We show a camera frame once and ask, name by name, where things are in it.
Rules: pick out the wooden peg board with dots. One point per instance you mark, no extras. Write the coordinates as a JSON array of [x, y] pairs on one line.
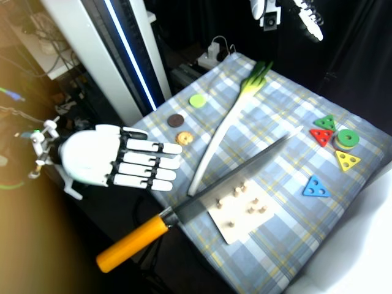
[[242, 222]]

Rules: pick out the blue plaid cloth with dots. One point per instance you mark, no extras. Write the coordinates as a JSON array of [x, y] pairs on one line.
[[291, 229]]

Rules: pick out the black curtain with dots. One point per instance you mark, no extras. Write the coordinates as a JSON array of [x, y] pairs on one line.
[[352, 61]]

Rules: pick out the dark brown round cookie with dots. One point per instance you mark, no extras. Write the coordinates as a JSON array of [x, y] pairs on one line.
[[175, 120]]

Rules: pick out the golden round cookie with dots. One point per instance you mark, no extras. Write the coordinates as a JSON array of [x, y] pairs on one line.
[[184, 138]]

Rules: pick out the yellow triangle block with holes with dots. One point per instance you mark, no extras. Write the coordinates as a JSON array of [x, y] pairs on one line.
[[341, 157]]

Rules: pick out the long green leek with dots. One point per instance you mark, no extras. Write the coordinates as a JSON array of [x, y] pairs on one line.
[[220, 134]]

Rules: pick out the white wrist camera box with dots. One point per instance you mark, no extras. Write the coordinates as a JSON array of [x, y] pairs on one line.
[[270, 20]]

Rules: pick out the white power strip with plug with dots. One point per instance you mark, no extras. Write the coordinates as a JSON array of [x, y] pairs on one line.
[[211, 56]]

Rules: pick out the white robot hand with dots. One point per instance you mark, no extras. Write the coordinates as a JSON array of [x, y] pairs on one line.
[[85, 153], [312, 24]]

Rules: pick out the green triangle block with holes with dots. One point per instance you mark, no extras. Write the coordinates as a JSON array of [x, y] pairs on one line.
[[321, 123]]

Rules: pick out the white column with black strip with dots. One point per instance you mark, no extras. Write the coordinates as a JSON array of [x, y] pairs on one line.
[[92, 46]]

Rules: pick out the blue triangle block with holes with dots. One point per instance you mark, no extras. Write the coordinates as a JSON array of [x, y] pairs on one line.
[[315, 185]]

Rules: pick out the light green round disc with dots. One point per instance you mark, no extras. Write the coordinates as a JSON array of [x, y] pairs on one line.
[[197, 101]]

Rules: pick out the red triangle block with holes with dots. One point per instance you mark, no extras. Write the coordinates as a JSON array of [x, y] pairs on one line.
[[317, 133]]

